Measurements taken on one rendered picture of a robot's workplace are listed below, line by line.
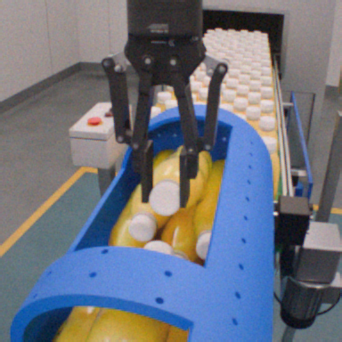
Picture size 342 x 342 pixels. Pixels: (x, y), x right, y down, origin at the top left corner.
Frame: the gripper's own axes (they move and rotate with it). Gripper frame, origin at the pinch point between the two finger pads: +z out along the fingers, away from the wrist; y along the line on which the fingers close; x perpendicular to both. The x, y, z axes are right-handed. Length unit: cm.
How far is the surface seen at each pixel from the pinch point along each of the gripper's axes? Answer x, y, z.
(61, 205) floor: 154, -108, 123
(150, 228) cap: 5.2, -3.5, 12.3
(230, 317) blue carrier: -15.8, 9.4, 4.3
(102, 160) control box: 41, -25, 22
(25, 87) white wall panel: 341, -248, 106
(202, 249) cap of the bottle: 2.7, 4.5, 12.8
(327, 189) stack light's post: 67, 35, 38
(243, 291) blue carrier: -11.7, 10.3, 5.2
